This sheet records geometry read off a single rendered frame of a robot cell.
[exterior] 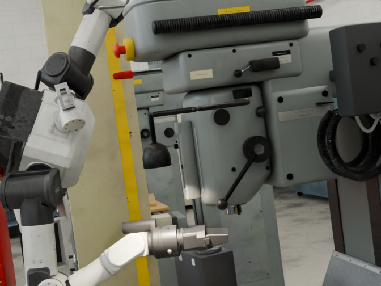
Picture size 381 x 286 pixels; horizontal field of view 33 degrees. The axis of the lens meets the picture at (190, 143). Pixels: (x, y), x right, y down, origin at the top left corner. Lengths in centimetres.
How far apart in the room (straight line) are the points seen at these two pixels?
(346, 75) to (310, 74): 25
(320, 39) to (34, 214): 91
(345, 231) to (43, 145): 94
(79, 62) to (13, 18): 878
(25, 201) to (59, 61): 47
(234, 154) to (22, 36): 925
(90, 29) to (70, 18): 136
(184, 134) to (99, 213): 179
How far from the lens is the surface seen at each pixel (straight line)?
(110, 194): 347
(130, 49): 171
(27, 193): 183
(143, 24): 164
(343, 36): 154
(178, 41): 164
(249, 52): 170
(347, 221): 202
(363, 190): 190
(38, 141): 191
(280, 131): 172
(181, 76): 165
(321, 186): 943
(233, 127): 169
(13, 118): 194
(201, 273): 212
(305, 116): 175
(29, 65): 1076
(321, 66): 179
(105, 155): 345
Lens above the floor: 158
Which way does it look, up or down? 3 degrees down
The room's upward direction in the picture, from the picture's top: 8 degrees counter-clockwise
